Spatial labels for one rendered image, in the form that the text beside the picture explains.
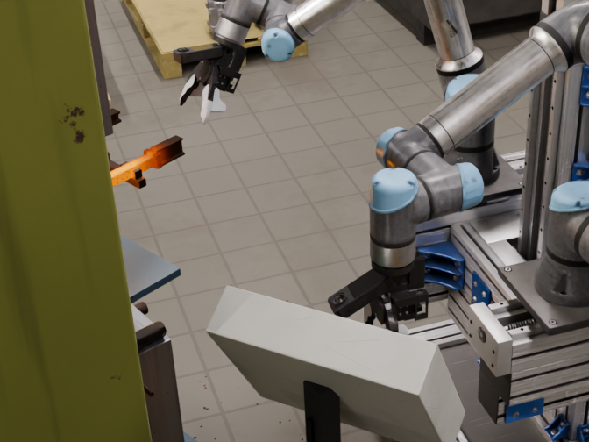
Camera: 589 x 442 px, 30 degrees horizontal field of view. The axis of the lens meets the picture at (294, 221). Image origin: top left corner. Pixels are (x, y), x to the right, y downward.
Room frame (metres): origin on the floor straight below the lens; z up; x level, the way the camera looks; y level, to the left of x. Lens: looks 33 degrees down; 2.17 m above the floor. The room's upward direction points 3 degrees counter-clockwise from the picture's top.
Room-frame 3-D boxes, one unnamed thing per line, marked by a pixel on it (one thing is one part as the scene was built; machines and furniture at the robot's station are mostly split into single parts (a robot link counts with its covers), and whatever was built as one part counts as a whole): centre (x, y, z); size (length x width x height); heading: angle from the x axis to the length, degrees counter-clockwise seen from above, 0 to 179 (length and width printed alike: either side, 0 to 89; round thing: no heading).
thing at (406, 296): (1.49, -0.17, 1.07); 0.09 x 0.08 x 0.12; 106
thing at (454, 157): (2.29, -0.42, 0.87); 0.15 x 0.15 x 0.10
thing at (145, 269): (2.20, 0.52, 0.66); 0.40 x 0.30 x 0.02; 44
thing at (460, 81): (2.29, -0.42, 0.98); 0.13 x 0.12 x 0.14; 175
